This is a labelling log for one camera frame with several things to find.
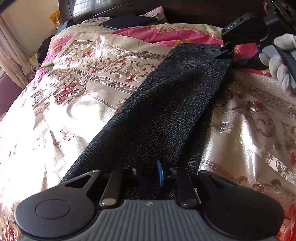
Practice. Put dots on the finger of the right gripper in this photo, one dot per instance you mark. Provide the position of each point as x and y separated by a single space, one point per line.
224 49

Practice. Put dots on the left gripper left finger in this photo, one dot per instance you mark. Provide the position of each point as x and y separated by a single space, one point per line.
119 181

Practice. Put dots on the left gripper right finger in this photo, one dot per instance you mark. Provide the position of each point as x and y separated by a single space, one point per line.
178 180

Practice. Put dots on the dark grey checked pants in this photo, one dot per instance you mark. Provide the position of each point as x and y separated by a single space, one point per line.
164 120

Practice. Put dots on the right hand white glove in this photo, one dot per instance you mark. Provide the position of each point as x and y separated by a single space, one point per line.
277 68

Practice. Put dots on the dark blue folded cloth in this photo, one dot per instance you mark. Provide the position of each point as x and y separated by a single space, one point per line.
128 21

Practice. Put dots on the floral satin bedspread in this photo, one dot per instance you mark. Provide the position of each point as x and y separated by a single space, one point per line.
88 74

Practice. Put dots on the maroon padded bench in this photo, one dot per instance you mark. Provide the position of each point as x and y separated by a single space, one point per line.
9 91

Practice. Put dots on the black clothes pile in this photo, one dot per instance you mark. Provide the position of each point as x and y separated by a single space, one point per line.
43 50

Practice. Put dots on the beige curtain right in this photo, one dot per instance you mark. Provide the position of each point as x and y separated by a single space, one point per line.
14 60

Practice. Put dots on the orange snack packet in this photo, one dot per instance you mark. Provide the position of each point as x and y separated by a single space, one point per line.
56 19

